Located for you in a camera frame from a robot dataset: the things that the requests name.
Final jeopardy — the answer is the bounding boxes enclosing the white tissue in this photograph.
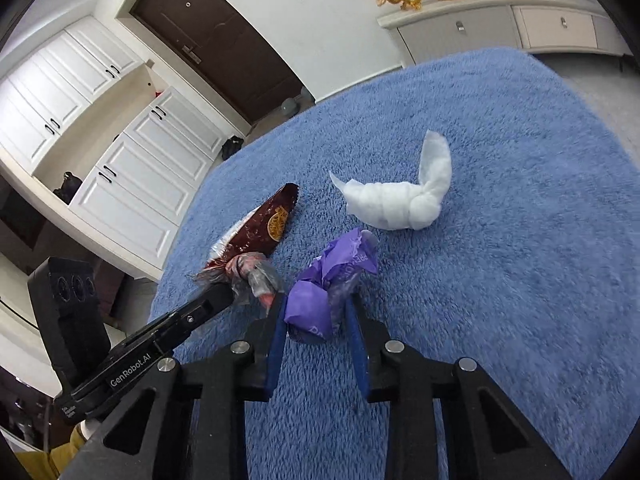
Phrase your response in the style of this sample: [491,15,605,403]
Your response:
[329,130,452,231]

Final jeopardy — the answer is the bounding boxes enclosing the dark brown entrance door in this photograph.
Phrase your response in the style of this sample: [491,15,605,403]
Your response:
[131,0,303,124]

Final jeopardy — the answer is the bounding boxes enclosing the blue fluffy blanket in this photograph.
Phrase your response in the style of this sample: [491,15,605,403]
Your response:
[151,48,639,479]

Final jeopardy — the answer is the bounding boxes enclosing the grey slippers pair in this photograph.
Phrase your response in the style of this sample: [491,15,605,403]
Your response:
[280,87,316,118]

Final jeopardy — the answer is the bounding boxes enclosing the clear red wrapper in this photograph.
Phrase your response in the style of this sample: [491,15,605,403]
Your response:
[224,252,283,312]

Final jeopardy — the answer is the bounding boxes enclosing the white upper wall cabinets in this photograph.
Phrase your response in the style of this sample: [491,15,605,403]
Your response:
[1,16,142,174]

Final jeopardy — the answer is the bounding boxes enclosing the white grey TV cabinet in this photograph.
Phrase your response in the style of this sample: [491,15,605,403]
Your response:
[378,0,631,67]

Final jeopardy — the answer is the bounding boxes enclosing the dark brown snack bag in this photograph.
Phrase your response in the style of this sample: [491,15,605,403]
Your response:
[195,183,299,282]

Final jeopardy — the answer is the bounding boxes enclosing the purple plastic bag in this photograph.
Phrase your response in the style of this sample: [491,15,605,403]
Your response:
[284,228,378,344]

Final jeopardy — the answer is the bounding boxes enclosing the black shoes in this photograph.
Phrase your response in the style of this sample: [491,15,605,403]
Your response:
[221,136,244,160]

